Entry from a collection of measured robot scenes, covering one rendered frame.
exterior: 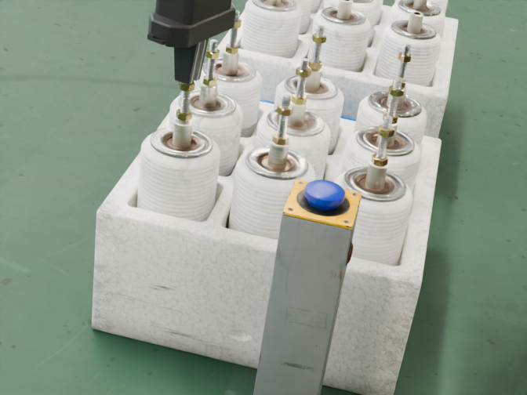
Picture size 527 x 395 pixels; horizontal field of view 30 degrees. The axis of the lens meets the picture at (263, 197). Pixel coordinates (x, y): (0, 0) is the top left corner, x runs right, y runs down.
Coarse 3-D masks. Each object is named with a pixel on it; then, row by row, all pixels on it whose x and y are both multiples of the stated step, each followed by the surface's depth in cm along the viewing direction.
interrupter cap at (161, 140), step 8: (168, 128) 120; (152, 136) 118; (160, 136) 118; (168, 136) 119; (192, 136) 120; (200, 136) 120; (208, 136) 120; (152, 144) 117; (160, 144) 117; (168, 144) 118; (192, 144) 118; (200, 144) 118; (208, 144) 118; (160, 152) 116; (168, 152) 115; (176, 152) 116; (184, 152) 116; (192, 152) 116; (200, 152) 116; (208, 152) 117
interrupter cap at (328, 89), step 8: (288, 80) 137; (296, 80) 138; (328, 80) 139; (288, 88) 135; (296, 88) 136; (320, 88) 137; (328, 88) 137; (336, 88) 137; (312, 96) 134; (320, 96) 134; (328, 96) 134
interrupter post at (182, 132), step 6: (174, 126) 117; (180, 126) 116; (186, 126) 116; (174, 132) 117; (180, 132) 116; (186, 132) 116; (174, 138) 117; (180, 138) 117; (186, 138) 117; (174, 144) 118; (180, 144) 117; (186, 144) 117
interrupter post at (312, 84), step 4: (320, 68) 136; (312, 72) 135; (316, 72) 135; (320, 72) 135; (312, 76) 135; (316, 76) 135; (320, 76) 135; (308, 80) 135; (312, 80) 135; (316, 80) 135; (320, 80) 136; (308, 84) 136; (312, 84) 136; (316, 84) 136; (308, 88) 136; (312, 88) 136; (316, 88) 136
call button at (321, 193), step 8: (312, 184) 98; (320, 184) 98; (328, 184) 98; (336, 184) 98; (304, 192) 97; (312, 192) 96; (320, 192) 96; (328, 192) 97; (336, 192) 97; (344, 192) 97; (312, 200) 96; (320, 200) 96; (328, 200) 96; (336, 200) 96; (320, 208) 97; (328, 208) 97
